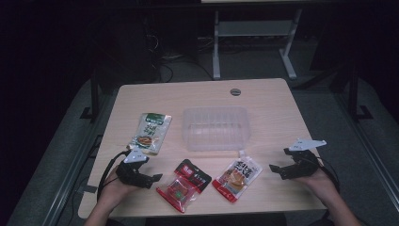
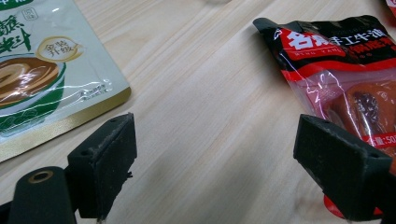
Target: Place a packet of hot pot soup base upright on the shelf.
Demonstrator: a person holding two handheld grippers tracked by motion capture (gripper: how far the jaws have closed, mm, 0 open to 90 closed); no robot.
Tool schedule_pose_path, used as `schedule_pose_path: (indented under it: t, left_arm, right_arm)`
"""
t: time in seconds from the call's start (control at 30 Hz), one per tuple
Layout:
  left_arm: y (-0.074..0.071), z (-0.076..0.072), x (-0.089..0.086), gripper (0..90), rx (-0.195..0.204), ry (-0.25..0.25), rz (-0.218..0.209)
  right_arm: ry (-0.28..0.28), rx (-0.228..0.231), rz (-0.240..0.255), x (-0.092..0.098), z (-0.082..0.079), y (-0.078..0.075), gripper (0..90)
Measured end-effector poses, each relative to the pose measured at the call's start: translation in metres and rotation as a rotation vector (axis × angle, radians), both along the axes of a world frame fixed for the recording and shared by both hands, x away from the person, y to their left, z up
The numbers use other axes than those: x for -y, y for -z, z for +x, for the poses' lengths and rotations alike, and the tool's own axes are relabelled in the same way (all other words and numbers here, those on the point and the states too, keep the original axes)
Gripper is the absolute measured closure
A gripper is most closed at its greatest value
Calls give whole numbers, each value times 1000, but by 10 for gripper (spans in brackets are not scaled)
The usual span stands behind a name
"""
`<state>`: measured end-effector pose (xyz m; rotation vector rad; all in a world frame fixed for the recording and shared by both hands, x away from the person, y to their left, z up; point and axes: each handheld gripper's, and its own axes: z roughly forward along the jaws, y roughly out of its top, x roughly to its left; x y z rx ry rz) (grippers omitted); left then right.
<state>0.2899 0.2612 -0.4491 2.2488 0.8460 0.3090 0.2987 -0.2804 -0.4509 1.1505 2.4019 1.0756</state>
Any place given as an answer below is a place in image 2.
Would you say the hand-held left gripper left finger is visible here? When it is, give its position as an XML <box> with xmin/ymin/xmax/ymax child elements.
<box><xmin>64</xmin><ymin>112</ymin><xmax>138</xmax><ymax>222</ymax></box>

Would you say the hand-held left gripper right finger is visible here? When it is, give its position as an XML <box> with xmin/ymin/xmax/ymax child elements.
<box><xmin>292</xmin><ymin>113</ymin><xmax>396</xmax><ymax>222</ymax></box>

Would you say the red clear seasoning packet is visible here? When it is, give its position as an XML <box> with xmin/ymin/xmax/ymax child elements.
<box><xmin>385</xmin><ymin>0</ymin><xmax>396</xmax><ymax>18</ymax></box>

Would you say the white green sauce packet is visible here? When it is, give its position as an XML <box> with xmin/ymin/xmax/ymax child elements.
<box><xmin>0</xmin><ymin>0</ymin><xmax>132</xmax><ymax>163</ymax></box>

